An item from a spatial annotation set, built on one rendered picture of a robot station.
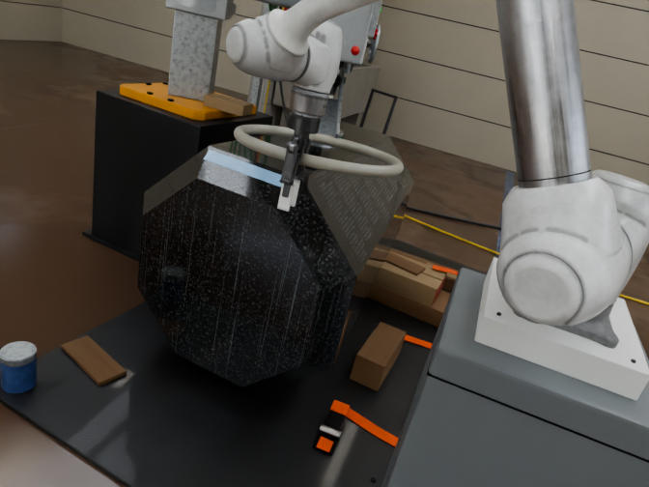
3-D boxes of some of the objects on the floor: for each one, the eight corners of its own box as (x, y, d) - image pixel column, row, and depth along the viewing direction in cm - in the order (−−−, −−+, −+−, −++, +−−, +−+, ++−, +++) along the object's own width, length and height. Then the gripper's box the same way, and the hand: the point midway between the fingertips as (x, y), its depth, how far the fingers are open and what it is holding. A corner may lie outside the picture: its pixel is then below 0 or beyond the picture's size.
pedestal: (81, 235, 264) (85, 88, 234) (170, 206, 320) (182, 85, 291) (183, 283, 242) (201, 128, 213) (259, 243, 299) (281, 117, 269)
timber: (377, 391, 198) (384, 367, 194) (349, 379, 202) (355, 354, 197) (399, 355, 224) (407, 331, 220) (374, 343, 228) (380, 321, 223)
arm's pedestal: (526, 549, 151) (654, 321, 119) (529, 753, 107) (733, 478, 75) (367, 475, 163) (443, 251, 131) (309, 632, 118) (404, 350, 86)
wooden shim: (60, 348, 183) (60, 344, 183) (87, 338, 191) (87, 334, 190) (98, 386, 171) (98, 383, 170) (126, 374, 179) (126, 370, 178)
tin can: (8, 372, 168) (6, 339, 163) (42, 374, 170) (41, 341, 165) (-5, 393, 159) (-7, 359, 154) (31, 394, 162) (30, 361, 156)
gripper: (311, 120, 114) (290, 219, 122) (328, 116, 130) (309, 204, 138) (279, 111, 115) (260, 211, 123) (300, 108, 131) (283, 196, 139)
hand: (289, 195), depth 129 cm, fingers closed on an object, 4 cm apart
